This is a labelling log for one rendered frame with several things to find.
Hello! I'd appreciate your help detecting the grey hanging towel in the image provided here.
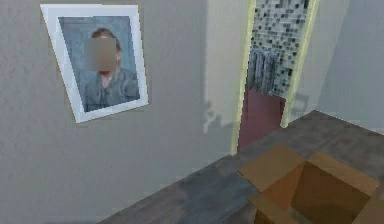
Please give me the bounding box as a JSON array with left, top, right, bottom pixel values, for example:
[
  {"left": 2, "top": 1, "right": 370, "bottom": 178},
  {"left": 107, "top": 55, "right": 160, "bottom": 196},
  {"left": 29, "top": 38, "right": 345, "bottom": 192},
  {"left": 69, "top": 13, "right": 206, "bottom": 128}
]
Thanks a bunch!
[{"left": 247, "top": 47, "right": 280, "bottom": 96}]

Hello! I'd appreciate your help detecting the white framed portrait picture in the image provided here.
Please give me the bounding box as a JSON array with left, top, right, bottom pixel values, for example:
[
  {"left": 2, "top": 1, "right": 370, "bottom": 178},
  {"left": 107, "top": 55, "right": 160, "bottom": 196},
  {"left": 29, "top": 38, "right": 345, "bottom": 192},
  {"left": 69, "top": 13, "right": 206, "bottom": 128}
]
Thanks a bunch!
[{"left": 39, "top": 3, "right": 150, "bottom": 125}]

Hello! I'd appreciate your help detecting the open brown cardboard box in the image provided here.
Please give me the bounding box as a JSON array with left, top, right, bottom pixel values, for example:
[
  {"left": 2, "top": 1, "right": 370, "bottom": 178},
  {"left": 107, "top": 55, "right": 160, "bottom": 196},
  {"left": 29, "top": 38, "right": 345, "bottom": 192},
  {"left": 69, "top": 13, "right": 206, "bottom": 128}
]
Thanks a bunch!
[{"left": 236, "top": 143, "right": 384, "bottom": 224}]

